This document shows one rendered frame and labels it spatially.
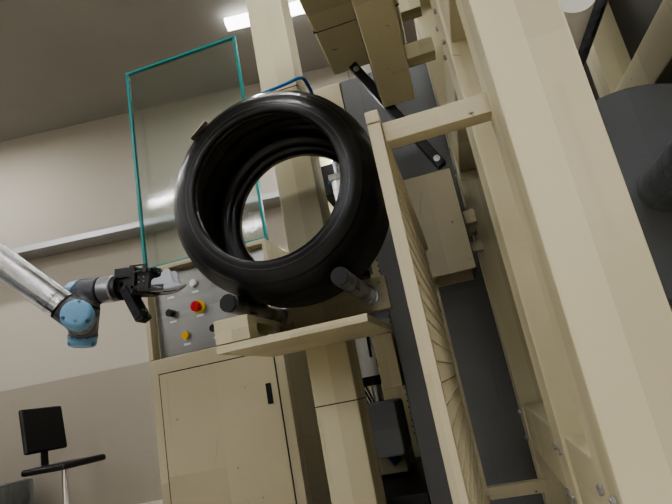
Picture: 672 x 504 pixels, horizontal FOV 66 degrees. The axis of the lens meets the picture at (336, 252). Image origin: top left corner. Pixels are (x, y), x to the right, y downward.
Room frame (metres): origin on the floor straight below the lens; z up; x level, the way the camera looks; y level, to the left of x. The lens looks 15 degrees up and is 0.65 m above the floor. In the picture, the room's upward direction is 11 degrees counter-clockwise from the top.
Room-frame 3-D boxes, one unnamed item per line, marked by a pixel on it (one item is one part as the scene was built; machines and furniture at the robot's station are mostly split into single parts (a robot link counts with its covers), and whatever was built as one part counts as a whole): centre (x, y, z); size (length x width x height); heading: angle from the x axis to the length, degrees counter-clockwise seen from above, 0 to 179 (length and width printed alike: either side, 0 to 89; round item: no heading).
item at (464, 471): (1.06, -0.17, 0.65); 0.90 x 0.02 x 0.70; 168
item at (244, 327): (1.39, 0.24, 0.83); 0.36 x 0.09 x 0.06; 168
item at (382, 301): (1.53, 0.07, 0.90); 0.40 x 0.03 x 0.10; 78
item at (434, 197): (1.49, -0.31, 1.05); 0.20 x 0.15 x 0.30; 168
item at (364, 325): (1.36, 0.10, 0.80); 0.37 x 0.36 x 0.02; 78
